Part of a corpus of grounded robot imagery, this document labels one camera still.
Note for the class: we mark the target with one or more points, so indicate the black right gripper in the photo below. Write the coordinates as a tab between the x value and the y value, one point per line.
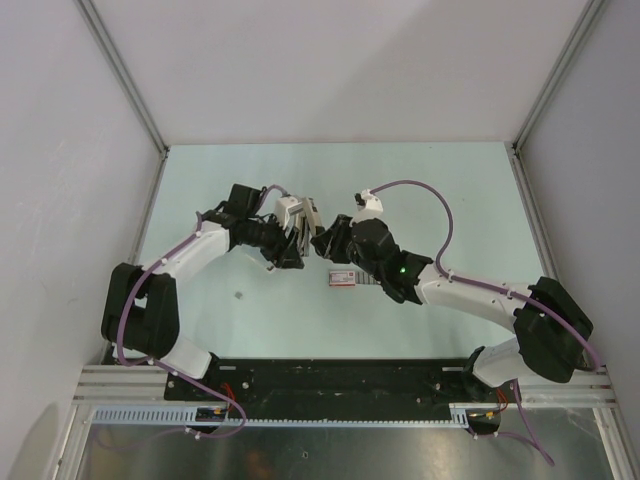
329	244

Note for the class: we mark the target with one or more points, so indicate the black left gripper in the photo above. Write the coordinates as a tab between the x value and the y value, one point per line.
282	252

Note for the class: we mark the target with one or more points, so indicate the beige and black stapler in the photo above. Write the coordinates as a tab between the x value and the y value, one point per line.
307	222

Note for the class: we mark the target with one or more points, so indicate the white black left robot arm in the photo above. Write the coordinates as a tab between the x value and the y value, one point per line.
142	315

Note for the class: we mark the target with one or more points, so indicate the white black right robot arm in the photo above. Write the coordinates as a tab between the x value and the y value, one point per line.
550	331

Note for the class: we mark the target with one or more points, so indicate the red white staple box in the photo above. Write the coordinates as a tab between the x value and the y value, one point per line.
350	278

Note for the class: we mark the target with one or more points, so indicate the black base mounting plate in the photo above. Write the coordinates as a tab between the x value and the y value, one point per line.
443	380

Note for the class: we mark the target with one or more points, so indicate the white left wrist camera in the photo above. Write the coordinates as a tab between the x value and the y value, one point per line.
288	211

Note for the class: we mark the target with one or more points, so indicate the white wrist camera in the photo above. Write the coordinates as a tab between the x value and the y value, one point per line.
288	211
368	206

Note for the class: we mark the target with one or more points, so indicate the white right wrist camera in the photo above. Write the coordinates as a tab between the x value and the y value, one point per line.
368	206

